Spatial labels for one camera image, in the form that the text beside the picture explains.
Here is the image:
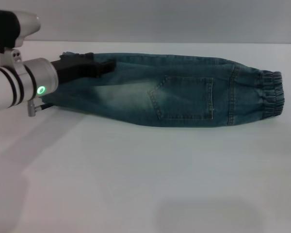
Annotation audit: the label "blue denim shorts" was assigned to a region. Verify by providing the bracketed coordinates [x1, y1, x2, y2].
[40, 50, 285, 128]

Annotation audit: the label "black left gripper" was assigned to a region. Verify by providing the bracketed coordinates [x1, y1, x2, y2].
[50, 52, 117, 84]

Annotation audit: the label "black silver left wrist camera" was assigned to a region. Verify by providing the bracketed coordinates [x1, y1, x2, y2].
[0, 8, 42, 53]

